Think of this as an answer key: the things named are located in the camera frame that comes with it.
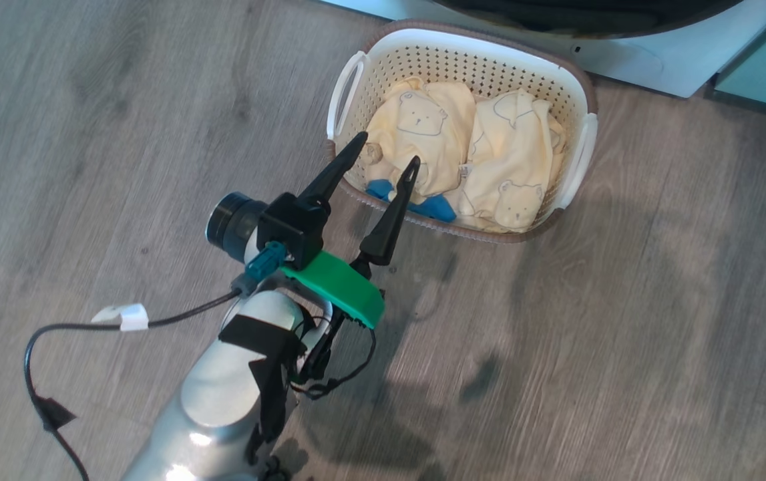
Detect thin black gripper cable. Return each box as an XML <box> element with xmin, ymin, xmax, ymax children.
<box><xmin>289</xmin><ymin>326</ymin><xmax>378</xmax><ymax>402</ymax></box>

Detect dark round washing machine door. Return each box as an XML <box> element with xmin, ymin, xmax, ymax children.
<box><xmin>433</xmin><ymin>0</ymin><xmax>744</xmax><ymax>39</ymax></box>

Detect blue garment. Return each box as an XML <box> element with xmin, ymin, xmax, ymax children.
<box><xmin>365</xmin><ymin>178</ymin><xmax>458</xmax><ymax>223</ymax></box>

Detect black cable with white tag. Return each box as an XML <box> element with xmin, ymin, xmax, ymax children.
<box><xmin>24</xmin><ymin>289</ymin><xmax>244</xmax><ymax>481</ymax></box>

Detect white front-load washing machine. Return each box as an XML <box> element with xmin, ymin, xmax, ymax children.
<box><xmin>323</xmin><ymin>0</ymin><xmax>766</xmax><ymax>100</ymax></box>

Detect black arm strap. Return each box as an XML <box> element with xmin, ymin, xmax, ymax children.
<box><xmin>219</xmin><ymin>313</ymin><xmax>307</xmax><ymax>463</ymax></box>

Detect cream perforated laundry basket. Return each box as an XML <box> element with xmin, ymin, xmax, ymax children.
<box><xmin>326</xmin><ymin>19</ymin><xmax>599</xmax><ymax>244</ymax></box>

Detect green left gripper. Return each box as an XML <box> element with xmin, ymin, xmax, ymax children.
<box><xmin>281</xmin><ymin>131</ymin><xmax>421</xmax><ymax>330</ymax></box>

